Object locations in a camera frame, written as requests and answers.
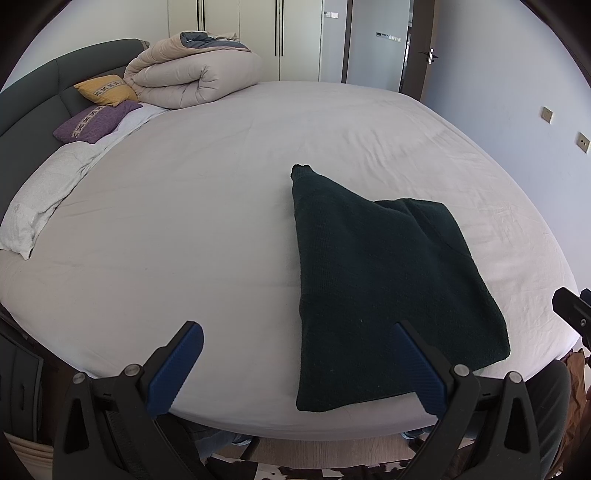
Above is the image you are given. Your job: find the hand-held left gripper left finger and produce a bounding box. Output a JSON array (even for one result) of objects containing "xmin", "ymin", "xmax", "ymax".
[{"xmin": 52, "ymin": 320, "xmax": 206, "ymax": 480}]

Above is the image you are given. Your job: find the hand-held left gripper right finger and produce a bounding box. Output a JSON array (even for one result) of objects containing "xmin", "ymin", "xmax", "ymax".
[{"xmin": 392, "ymin": 320, "xmax": 556, "ymax": 480}]

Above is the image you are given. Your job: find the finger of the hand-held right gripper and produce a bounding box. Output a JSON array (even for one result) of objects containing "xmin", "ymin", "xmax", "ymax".
[{"xmin": 551, "ymin": 286, "xmax": 591, "ymax": 356}]

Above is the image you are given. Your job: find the dark green knit sweater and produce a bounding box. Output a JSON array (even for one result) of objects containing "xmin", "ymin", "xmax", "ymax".
[{"xmin": 290, "ymin": 163, "xmax": 511, "ymax": 413}]

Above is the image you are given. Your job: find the brown garment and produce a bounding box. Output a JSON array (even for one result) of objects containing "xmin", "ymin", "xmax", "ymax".
[{"xmin": 562, "ymin": 348, "xmax": 591, "ymax": 464}]

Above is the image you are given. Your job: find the person's dark grey trouser leg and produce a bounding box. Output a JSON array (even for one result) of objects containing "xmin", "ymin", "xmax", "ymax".
[{"xmin": 521, "ymin": 359, "xmax": 574, "ymax": 480}]

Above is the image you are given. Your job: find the dark nightstand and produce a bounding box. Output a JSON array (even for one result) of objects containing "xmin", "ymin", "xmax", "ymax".
[{"xmin": 0, "ymin": 302, "xmax": 45, "ymax": 445}]

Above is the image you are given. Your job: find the cowhide rug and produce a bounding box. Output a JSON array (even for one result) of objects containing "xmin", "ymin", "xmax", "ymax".
[{"xmin": 203, "ymin": 455, "xmax": 419, "ymax": 480}]

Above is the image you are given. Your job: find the round bed with white sheet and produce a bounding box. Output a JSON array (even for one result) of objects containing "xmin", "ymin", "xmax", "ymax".
[{"xmin": 0, "ymin": 80, "xmax": 580, "ymax": 439}]

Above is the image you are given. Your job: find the white pillow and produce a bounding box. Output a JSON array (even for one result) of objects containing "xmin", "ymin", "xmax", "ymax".
[{"xmin": 0, "ymin": 141, "xmax": 99, "ymax": 259}]

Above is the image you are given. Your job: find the purple patterned pillow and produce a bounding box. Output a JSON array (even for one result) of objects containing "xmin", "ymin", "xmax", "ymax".
[{"xmin": 52, "ymin": 102, "xmax": 144, "ymax": 144}]

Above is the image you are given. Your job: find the yellow patterned pillow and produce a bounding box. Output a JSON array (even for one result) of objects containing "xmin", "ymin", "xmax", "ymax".
[{"xmin": 74, "ymin": 75, "xmax": 139, "ymax": 105}]

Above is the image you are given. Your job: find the dark grey padded headboard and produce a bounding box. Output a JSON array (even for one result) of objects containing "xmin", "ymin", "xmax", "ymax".
[{"xmin": 0, "ymin": 38, "xmax": 149, "ymax": 217}]

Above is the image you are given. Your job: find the dark brown door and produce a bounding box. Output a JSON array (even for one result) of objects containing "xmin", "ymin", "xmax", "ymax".
[{"xmin": 399, "ymin": 0, "xmax": 438, "ymax": 101}]

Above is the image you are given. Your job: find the folded beige duvet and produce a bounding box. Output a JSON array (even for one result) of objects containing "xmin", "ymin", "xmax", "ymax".
[{"xmin": 124, "ymin": 31, "xmax": 264, "ymax": 110}]

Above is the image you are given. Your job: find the cream wardrobe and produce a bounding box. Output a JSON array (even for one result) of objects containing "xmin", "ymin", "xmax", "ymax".
[{"xmin": 167, "ymin": 0, "xmax": 324, "ymax": 84}]

